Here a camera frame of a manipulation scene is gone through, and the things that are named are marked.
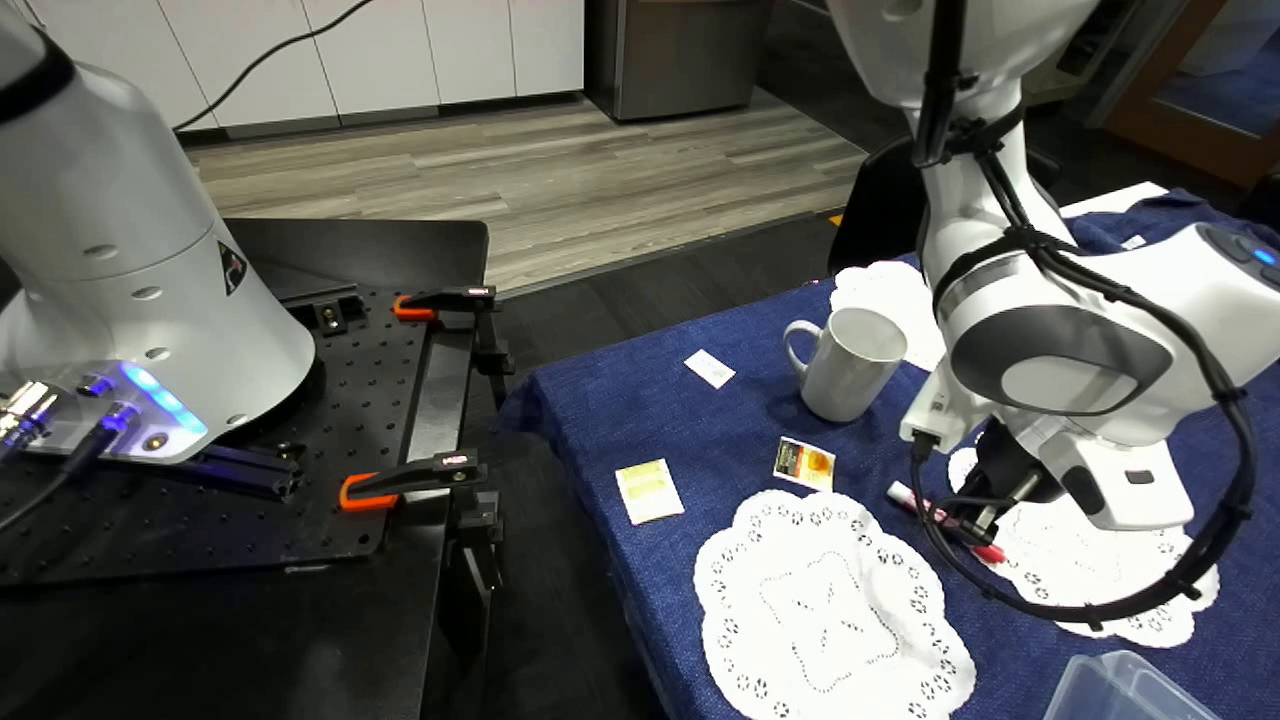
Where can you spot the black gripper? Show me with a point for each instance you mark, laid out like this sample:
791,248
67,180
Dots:
1008,464

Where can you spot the red and white marker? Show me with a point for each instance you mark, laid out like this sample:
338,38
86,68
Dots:
991,551

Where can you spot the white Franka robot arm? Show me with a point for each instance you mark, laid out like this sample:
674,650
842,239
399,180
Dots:
121,266

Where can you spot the small white paper doily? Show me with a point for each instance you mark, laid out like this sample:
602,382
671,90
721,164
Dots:
881,284
1105,575

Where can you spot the large white paper doily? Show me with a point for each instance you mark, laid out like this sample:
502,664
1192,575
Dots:
826,605

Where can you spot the orange yellow tea packet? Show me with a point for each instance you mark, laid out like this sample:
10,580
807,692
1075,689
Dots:
807,461

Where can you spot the grey ceramic mug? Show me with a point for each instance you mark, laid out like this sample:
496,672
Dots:
846,372

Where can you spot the clear plastic container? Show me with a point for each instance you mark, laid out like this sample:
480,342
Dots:
1123,687

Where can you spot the blue denim tablecloth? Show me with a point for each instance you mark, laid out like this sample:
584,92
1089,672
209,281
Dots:
747,424

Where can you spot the small white card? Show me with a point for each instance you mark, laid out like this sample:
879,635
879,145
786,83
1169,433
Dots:
710,371

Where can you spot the black plastic chair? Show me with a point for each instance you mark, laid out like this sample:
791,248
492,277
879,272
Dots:
872,207

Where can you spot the pale yellow card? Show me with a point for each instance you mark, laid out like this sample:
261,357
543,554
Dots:
650,488

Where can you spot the brown wooden furniture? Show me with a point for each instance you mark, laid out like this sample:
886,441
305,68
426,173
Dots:
1200,145

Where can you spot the stainless steel appliance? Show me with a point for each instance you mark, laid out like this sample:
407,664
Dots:
674,55

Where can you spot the orange black bar clamp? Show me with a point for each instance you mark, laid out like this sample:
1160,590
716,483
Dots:
402,483
442,306

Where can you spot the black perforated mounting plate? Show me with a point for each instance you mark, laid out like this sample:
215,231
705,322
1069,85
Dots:
360,403

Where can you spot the white cabinets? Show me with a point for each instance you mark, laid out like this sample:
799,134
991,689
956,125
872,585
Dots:
466,46

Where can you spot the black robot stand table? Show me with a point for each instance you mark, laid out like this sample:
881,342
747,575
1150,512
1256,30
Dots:
264,653

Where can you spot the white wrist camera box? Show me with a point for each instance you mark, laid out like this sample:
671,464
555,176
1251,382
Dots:
1133,486

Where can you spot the small black bracket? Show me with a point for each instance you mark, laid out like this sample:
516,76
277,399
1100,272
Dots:
338,315

